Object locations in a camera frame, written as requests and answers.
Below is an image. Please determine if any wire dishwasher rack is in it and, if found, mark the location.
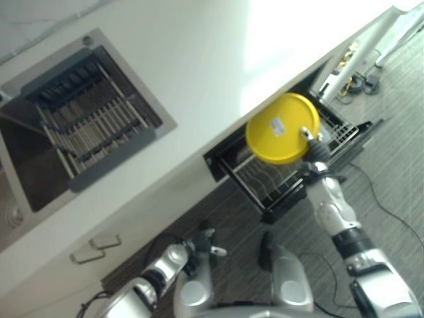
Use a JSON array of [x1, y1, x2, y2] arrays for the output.
[[227, 99, 360, 207]]

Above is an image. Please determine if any yellow cable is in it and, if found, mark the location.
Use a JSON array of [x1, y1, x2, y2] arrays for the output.
[[336, 42, 361, 97]]

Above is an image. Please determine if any roll-up metal drying rack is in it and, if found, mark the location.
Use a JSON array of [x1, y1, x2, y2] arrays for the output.
[[34, 94, 157, 193]]

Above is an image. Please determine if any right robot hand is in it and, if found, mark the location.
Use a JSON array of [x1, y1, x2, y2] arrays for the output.
[[299, 126, 333, 165]]

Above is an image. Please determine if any sink drain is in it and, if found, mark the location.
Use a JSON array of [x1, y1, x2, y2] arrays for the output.
[[5, 205, 25, 227]]

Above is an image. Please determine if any black dishwasher drawer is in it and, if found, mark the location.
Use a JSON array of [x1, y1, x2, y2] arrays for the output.
[[203, 73, 385, 225]]

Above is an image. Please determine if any silver cabinet handle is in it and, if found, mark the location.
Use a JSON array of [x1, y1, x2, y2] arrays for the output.
[[89, 233, 122, 248], [70, 249, 107, 264]]

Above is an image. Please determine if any yellow round plate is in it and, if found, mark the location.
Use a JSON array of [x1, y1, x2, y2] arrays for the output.
[[244, 92, 321, 166]]

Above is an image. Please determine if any white pole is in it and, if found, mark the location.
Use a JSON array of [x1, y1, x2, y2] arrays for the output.
[[319, 0, 403, 101]]

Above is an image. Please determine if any stainless steel sink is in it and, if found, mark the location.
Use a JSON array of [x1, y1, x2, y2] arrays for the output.
[[0, 28, 178, 240]]

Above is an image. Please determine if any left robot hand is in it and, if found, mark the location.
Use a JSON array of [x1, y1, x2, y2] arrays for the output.
[[189, 226, 229, 266]]

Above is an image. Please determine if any black cable by cabinet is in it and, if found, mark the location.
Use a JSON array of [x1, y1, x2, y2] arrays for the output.
[[77, 290, 114, 318]]

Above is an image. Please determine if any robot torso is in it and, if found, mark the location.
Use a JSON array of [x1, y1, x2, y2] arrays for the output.
[[197, 303, 321, 318]]

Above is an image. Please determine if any white sticker on plate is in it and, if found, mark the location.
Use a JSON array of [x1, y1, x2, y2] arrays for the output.
[[270, 118, 286, 136]]

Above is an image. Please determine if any black looped floor cable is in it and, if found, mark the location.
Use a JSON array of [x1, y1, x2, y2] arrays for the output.
[[299, 252, 359, 307]]

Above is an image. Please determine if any long black floor cable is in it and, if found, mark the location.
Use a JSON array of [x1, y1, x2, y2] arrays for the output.
[[350, 161, 424, 240]]

